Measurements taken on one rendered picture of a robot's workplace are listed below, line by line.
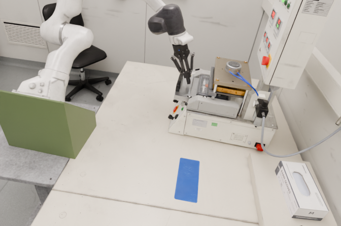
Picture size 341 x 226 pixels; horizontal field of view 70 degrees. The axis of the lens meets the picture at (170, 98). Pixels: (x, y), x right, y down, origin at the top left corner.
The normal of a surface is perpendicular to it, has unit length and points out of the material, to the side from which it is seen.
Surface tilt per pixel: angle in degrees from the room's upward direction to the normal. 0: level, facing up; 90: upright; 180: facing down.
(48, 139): 90
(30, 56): 90
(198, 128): 90
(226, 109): 90
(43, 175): 0
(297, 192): 5
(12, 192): 0
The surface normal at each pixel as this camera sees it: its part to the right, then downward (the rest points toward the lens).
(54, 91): 0.85, -0.04
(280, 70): -0.18, 0.56
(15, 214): 0.10, -0.80
